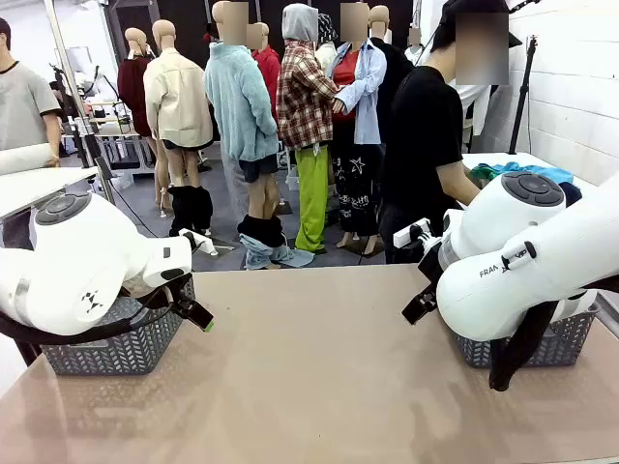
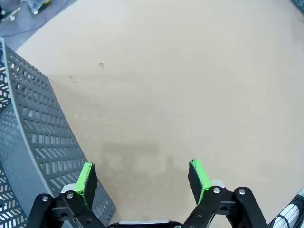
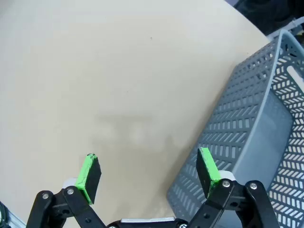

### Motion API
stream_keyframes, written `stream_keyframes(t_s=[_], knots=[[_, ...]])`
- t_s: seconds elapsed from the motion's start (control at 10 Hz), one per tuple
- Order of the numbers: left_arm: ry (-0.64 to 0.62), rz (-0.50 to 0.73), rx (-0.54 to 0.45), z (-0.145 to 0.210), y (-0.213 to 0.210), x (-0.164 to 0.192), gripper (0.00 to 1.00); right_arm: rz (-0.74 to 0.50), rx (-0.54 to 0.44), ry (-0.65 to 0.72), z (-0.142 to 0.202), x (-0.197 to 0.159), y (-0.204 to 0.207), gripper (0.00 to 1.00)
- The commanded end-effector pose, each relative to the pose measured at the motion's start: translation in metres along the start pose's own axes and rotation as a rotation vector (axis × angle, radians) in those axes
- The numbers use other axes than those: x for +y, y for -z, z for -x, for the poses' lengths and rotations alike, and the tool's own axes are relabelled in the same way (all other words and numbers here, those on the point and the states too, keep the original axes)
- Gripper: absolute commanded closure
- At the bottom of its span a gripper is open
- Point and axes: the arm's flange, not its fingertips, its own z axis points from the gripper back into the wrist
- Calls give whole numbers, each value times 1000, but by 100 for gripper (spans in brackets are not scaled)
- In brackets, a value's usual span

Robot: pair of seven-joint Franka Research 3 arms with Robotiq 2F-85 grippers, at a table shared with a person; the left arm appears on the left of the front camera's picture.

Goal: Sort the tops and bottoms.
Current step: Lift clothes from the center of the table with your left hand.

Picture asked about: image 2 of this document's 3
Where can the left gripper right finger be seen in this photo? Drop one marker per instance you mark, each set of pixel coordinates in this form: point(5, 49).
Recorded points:
point(200, 180)

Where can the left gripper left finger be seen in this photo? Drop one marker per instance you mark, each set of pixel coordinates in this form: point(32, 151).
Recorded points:
point(86, 185)

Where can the grey plastic woven-pattern basket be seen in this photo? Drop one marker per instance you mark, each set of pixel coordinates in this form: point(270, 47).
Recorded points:
point(299, 2)
point(35, 107)

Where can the white wheeled stand base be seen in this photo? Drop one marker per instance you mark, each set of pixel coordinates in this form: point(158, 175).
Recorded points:
point(12, 14)

